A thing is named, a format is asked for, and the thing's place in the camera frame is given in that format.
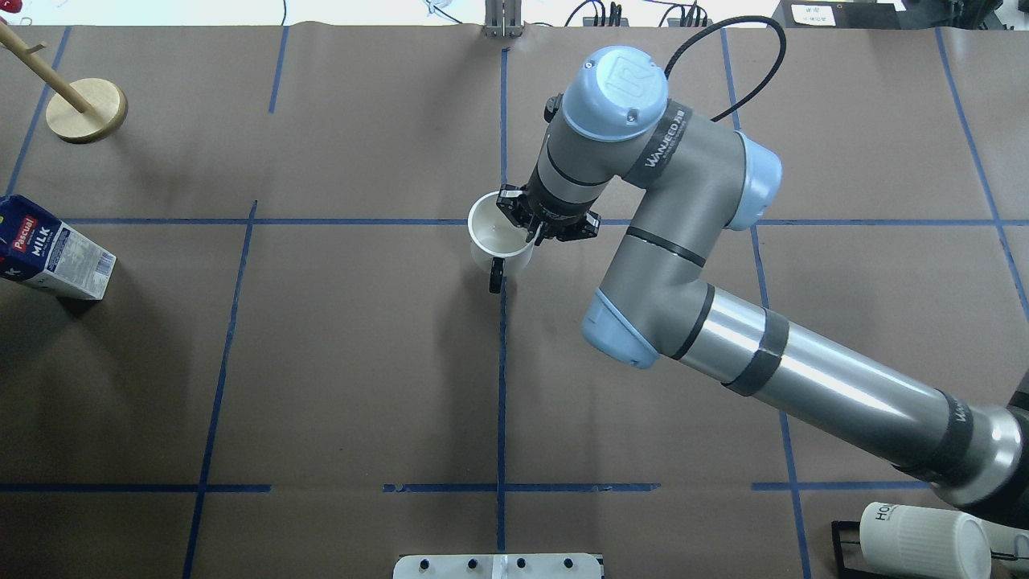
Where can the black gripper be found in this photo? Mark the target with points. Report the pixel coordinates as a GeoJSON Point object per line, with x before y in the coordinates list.
{"type": "Point", "coordinates": [552, 214]}

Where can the white smiley mug black handle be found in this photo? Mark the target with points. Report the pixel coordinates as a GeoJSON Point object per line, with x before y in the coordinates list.
{"type": "Point", "coordinates": [497, 246]}

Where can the blue Pascual milk carton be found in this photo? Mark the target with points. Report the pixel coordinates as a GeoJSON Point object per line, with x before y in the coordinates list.
{"type": "Point", "coordinates": [41, 251]}

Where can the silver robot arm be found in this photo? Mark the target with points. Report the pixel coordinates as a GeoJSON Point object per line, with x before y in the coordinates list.
{"type": "Point", "coordinates": [616, 120]}

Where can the wooden mug tree stand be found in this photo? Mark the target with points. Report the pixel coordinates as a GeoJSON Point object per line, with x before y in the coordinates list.
{"type": "Point", "coordinates": [80, 112]}

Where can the white ribbed HOME mug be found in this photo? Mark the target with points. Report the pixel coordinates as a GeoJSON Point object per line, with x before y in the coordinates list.
{"type": "Point", "coordinates": [906, 541]}

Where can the grey aluminium frame post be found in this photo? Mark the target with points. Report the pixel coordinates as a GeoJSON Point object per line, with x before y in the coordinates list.
{"type": "Point", "coordinates": [503, 18]}

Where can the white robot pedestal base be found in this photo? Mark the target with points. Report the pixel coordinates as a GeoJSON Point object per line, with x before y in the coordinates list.
{"type": "Point", "coordinates": [501, 565]}

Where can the black wire mug rack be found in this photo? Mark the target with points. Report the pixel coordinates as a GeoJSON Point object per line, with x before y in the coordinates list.
{"type": "Point", "coordinates": [838, 528]}

